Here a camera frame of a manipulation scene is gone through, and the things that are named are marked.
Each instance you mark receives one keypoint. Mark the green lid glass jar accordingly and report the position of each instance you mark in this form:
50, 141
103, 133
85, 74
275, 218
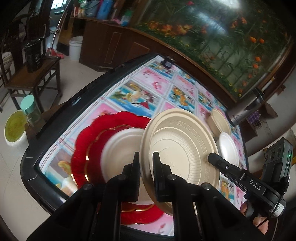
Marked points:
27, 103

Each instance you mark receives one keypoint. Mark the grey-blue thermos jug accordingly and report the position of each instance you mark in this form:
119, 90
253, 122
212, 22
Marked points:
91, 8

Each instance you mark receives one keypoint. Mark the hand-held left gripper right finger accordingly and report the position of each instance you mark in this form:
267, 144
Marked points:
159, 180

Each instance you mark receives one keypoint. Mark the green bottle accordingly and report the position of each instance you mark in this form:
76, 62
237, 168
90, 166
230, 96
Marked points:
126, 18

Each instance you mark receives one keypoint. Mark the large red plate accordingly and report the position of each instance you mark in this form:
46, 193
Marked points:
81, 148

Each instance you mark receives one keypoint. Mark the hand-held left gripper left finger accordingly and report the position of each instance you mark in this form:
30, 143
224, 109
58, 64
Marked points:
135, 176

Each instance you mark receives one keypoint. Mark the white plastic bucket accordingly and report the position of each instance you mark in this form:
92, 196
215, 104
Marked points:
75, 49

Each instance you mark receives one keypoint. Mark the small beige bowl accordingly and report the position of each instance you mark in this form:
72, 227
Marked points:
219, 120

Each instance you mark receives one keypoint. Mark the wooden chair with cushion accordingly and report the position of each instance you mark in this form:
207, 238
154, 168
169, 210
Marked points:
7, 56

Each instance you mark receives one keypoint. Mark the glass flower display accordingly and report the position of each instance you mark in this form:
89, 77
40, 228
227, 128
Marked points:
208, 34

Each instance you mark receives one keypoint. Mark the white bowl with green liquid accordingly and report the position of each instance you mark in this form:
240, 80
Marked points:
15, 125

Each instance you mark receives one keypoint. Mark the black electric kettle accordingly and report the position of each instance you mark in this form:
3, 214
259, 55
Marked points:
34, 58

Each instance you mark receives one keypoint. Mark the small red plate gold rim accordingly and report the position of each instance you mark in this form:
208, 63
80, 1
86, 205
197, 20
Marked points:
97, 150

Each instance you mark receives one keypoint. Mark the wooden cabinet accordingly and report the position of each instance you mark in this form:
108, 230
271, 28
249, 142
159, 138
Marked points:
115, 41

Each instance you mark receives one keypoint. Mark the fruit print tablecloth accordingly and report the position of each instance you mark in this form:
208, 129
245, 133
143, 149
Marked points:
138, 92

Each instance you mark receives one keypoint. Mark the red mop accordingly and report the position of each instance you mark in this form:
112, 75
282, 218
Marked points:
54, 52

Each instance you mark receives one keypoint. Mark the large beige bowl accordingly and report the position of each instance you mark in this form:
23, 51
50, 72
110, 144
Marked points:
182, 148

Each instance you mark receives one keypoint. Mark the green plastic bag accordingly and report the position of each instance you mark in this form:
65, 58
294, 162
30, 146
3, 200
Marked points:
82, 2

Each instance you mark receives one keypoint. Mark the person's right hand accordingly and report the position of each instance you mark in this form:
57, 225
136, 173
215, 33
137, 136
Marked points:
260, 223

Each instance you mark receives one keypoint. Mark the pink cloth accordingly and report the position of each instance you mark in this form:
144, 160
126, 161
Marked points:
116, 21

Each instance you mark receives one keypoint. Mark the wooden side table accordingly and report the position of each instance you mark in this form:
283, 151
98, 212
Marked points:
34, 78

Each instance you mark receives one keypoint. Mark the large white bowl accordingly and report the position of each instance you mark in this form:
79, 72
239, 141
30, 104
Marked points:
120, 148

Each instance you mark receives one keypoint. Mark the cardboard box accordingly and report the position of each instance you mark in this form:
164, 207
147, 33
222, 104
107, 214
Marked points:
270, 110

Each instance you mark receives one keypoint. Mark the stainless steel thermos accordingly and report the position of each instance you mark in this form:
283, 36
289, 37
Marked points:
242, 113

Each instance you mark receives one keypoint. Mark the small black device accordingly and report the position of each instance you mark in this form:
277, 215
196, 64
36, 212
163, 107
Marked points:
168, 62

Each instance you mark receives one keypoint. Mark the small white bowl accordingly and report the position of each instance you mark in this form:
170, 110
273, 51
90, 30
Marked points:
227, 144

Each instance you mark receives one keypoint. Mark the blue thermos jug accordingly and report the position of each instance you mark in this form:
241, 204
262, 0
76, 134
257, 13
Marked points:
104, 10

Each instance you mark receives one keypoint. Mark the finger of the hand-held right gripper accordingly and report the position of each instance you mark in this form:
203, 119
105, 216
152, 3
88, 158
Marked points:
222, 163

